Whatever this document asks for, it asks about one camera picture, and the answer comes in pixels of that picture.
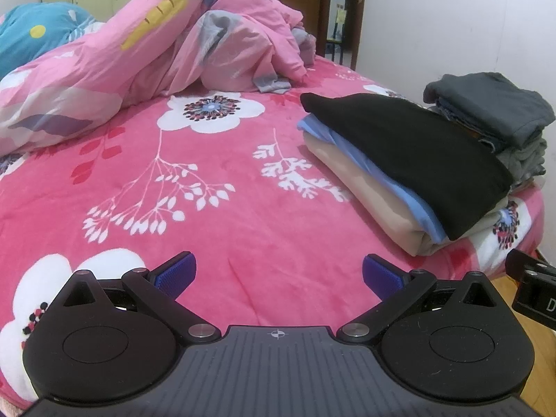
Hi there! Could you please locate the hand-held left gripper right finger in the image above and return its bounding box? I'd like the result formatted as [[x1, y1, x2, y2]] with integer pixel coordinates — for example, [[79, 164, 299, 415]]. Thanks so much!
[[336, 253, 497, 343]]

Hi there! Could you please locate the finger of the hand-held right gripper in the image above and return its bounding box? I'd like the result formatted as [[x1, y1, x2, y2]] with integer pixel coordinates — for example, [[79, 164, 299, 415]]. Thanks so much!
[[505, 248, 556, 276]]

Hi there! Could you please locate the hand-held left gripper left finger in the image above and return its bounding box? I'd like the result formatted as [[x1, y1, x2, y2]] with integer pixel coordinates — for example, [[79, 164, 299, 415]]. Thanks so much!
[[63, 251, 222, 343]]

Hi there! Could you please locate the black shirt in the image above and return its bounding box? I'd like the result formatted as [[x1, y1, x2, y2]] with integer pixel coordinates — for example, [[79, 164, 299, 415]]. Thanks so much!
[[300, 92, 514, 242]]

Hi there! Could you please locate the beige folded garment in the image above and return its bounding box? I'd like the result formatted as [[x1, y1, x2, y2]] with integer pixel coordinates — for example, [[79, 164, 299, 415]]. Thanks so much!
[[302, 132, 509, 257]]

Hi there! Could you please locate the pink floral blanket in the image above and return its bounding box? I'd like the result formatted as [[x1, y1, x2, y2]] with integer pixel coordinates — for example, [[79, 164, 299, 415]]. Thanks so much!
[[0, 54, 546, 404]]

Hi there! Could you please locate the blue denim folded garment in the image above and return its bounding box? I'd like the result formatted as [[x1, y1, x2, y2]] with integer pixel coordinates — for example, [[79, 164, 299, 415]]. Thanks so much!
[[434, 100, 498, 153]]

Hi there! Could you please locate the dark grey folded garment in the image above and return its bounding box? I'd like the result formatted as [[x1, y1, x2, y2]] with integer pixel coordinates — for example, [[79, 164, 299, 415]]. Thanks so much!
[[423, 72, 556, 151]]

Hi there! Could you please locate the light blue folded garment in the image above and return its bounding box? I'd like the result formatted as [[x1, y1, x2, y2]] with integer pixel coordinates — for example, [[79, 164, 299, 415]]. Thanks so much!
[[296, 115, 451, 244]]

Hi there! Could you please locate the pink carrot-print quilt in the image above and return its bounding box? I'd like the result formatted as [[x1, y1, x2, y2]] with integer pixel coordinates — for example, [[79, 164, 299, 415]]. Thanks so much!
[[0, 0, 318, 157]]

